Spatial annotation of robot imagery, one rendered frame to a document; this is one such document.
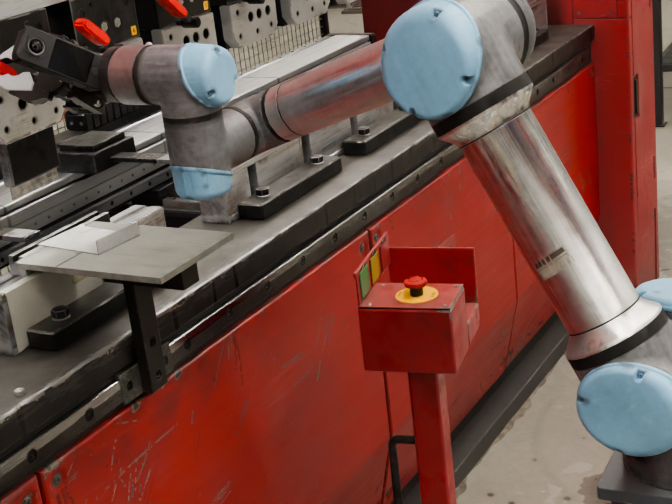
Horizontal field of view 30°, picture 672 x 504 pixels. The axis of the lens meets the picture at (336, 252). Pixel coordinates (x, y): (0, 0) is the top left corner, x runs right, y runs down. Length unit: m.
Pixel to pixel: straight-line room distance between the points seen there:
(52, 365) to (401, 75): 0.73
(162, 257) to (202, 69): 0.35
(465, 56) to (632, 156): 2.52
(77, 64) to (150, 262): 0.31
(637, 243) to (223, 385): 2.05
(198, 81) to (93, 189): 0.88
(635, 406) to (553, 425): 1.95
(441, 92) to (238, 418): 0.98
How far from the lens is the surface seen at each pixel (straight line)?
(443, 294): 2.09
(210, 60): 1.52
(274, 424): 2.24
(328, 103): 1.57
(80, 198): 2.35
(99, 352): 1.82
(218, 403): 2.08
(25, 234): 1.97
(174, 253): 1.78
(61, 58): 1.62
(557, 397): 3.43
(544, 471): 3.10
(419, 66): 1.31
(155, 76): 1.56
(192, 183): 1.57
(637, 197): 3.88
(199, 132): 1.55
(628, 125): 3.76
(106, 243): 1.83
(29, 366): 1.82
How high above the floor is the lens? 1.58
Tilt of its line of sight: 20 degrees down
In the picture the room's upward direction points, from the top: 7 degrees counter-clockwise
